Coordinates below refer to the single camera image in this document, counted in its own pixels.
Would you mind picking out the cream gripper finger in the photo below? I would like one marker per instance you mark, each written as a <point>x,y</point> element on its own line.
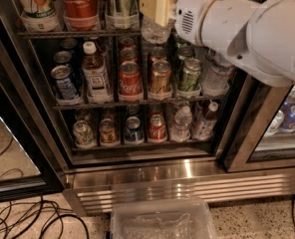
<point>159,11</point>

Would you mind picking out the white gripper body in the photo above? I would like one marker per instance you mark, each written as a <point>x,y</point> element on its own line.
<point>189,16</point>

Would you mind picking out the clear water bottle top shelf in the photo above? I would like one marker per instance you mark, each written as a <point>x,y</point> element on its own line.
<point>155,33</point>

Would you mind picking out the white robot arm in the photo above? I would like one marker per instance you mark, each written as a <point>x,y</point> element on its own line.
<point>258,38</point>

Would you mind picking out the water bottle middle shelf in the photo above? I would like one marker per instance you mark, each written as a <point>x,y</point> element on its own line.
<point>216,74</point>

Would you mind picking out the green can middle shelf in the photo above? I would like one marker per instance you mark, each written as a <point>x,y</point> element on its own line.
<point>189,75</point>

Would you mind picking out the gold can middle shelf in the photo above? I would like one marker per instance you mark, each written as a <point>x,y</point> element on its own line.
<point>159,78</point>

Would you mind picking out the red coca cola can top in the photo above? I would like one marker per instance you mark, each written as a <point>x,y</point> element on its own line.
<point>81,13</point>

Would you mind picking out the brown tea bottle white cap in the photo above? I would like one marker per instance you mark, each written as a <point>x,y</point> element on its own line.
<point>96,74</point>

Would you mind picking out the tea bottle bottom shelf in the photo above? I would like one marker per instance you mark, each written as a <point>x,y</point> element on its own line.
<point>204,120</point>

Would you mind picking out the water bottle bottom shelf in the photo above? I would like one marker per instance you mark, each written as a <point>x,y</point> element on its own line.
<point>180,130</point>

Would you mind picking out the blue pepsi can middle shelf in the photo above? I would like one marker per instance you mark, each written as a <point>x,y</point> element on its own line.
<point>65,84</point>

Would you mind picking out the red can bottom shelf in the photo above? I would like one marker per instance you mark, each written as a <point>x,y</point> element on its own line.
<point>156,127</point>

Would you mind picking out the blue can bottom shelf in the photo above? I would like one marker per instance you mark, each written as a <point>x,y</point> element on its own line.
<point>133,131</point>

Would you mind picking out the orange can bottom shelf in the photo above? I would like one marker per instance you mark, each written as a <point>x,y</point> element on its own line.
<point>108,132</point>

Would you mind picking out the right glass fridge door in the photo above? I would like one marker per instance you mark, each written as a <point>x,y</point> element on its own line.
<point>251,148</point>

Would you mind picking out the white green can bottom shelf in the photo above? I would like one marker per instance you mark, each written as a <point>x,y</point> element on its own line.
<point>83,134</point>

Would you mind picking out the stainless fridge base grille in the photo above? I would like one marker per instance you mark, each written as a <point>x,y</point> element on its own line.
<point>98,190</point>

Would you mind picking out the open glass fridge door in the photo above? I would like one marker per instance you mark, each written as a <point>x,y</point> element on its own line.
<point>24,170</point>

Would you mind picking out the red coke can middle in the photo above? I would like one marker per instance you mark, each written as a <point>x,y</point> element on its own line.
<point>130,82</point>

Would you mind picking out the clear plastic bin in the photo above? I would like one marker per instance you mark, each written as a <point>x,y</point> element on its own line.
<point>163,219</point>

